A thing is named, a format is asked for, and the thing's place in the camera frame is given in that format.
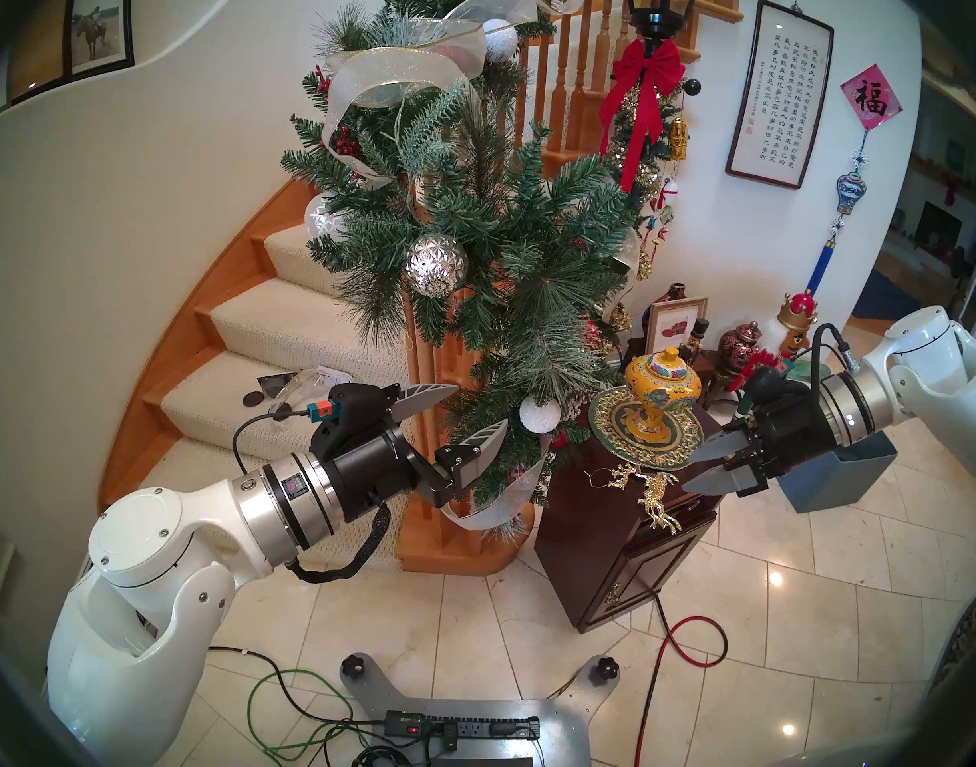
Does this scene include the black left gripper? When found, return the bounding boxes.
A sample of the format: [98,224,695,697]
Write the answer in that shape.
[322,383,509,525]

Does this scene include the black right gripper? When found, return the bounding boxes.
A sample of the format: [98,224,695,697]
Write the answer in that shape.
[681,396,838,497]

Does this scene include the gold glitter reindeer ornament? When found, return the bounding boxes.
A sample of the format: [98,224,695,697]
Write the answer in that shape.
[588,462,684,535]

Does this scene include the white glitter ball ornament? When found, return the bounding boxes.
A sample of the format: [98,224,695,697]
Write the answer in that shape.
[480,18,521,63]
[519,395,563,435]

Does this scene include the silver faceted ball ornament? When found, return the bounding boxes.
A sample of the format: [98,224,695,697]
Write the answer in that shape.
[406,232,469,298]

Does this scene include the green pine Christmas garland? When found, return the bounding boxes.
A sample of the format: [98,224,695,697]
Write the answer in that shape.
[280,0,644,535]

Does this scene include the clear glass ball ornament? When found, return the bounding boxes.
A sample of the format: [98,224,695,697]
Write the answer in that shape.
[304,194,349,241]

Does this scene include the sheer white gold-edged ribbon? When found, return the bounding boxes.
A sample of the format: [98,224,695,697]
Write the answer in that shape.
[440,430,553,532]
[324,0,588,187]

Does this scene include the yellow porcelain lidded jar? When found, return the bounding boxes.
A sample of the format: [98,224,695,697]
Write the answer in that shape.
[624,346,703,444]

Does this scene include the blue-grey waste bin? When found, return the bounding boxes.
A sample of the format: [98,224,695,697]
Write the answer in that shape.
[779,430,898,515]

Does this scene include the green gold round mat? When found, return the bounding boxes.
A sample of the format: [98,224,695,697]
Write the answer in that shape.
[588,383,706,472]

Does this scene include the dark cloisonne lidded jar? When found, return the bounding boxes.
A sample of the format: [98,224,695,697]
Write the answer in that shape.
[718,320,764,367]

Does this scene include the clear plastic packaging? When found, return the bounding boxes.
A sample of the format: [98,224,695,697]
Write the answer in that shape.
[284,364,353,411]

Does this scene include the dark wooden cabinet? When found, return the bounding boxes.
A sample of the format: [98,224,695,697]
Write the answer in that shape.
[533,358,744,634]

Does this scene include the large red crowned nutcracker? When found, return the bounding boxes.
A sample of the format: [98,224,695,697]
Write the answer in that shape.
[732,290,820,391]

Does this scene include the carpeted wooden staircase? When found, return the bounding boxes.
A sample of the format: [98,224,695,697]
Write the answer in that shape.
[96,174,537,578]

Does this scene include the blue floor rug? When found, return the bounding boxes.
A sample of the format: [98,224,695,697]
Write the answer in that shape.
[851,270,928,320]

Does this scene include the dark patterned rug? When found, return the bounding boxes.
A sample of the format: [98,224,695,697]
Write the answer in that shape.
[923,590,976,718]

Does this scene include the blue porcelain charm with tassel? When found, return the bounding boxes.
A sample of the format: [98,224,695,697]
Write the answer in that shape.
[807,130,869,295]

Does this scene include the black power strip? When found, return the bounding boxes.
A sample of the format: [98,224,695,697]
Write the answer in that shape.
[384,711,541,746]

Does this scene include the dark fireplace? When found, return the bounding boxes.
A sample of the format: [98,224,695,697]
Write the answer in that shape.
[915,201,964,247]

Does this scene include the framed Chinese calligraphy scroll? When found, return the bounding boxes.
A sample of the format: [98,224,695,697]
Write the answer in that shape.
[725,0,836,191]

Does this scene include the wooden stair balustrade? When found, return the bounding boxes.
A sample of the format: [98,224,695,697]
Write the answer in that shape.
[400,0,784,535]

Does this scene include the red diamond fu paper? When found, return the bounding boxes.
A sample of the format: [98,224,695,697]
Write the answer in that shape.
[839,63,904,132]

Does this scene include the red velvet bow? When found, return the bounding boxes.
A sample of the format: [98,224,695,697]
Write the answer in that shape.
[598,37,687,195]

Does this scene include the black lantern lamp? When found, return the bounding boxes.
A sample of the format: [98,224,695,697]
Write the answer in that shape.
[622,0,708,43]

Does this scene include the framed horse rider photo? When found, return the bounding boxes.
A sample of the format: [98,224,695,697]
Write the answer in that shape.
[63,0,135,79]

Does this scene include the brown framed picture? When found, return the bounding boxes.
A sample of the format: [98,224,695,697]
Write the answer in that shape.
[4,0,77,107]

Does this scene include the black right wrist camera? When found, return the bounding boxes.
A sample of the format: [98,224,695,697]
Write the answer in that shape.
[739,368,786,412]

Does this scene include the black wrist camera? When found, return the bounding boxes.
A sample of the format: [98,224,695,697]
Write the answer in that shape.
[739,368,786,412]
[308,383,398,455]

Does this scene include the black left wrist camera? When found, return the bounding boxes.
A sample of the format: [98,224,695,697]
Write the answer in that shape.
[308,383,398,455]

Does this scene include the black braided cable sleeve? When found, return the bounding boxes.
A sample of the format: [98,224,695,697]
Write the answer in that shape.
[286,502,393,585]

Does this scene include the small silver picture frame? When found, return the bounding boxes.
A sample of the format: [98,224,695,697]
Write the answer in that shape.
[644,296,710,357]

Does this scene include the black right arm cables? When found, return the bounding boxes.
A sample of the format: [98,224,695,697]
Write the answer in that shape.
[807,322,860,375]

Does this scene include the thin black camera cable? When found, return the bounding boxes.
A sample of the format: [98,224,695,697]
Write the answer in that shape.
[232,410,313,477]

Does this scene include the red and black cable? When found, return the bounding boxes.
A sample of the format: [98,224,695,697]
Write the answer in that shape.
[633,594,730,767]

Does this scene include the lamp post garland with tinsel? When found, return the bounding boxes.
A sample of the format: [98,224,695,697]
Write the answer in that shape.
[602,78,684,335]

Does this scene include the grey metal robot base plate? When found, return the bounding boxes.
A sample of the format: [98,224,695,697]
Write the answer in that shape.
[340,652,620,767]

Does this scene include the black floor cable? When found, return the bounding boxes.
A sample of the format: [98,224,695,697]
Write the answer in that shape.
[208,646,393,767]

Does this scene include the green cable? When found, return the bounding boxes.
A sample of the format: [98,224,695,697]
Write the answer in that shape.
[246,668,393,762]

